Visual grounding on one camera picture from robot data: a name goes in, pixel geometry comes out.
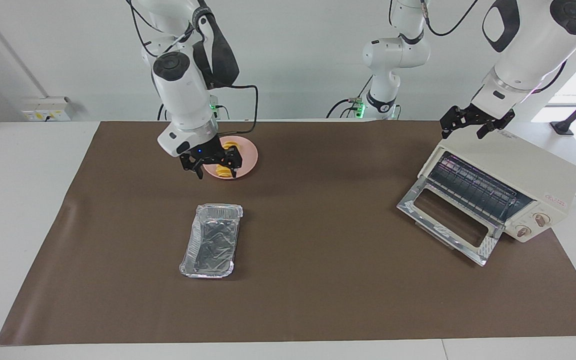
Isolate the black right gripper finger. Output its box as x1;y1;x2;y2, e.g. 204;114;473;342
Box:
220;145;243;180
180;154;205;181

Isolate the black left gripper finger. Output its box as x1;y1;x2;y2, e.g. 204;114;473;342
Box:
476;108;517;140
439;104;478;140

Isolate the golden ridged bread loaf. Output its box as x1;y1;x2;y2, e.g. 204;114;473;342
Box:
215;141;241;179

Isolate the aluminium foil baking tray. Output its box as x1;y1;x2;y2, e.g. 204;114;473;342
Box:
178;203;244;279

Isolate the cream toaster oven body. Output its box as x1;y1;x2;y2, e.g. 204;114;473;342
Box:
418;131;576;244

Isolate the glass oven door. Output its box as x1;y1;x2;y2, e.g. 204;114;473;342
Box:
396;177;505;267

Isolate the pink round plate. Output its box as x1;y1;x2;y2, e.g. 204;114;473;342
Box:
203;135;259;181

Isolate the brown table mat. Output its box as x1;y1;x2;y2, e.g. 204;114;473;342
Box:
0;120;576;347

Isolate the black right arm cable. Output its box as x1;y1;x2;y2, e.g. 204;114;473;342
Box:
125;0;260;135

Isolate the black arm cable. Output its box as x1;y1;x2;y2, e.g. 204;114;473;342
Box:
125;0;260;135
420;0;484;40

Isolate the metal wire oven rack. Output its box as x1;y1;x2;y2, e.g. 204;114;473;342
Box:
428;151;534;223

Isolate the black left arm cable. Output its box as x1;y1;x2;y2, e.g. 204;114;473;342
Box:
420;0;484;40

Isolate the black left base cable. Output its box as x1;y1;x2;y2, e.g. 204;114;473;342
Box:
325;75;375;120

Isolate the white wall socket box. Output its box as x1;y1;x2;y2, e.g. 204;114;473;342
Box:
22;96;76;122

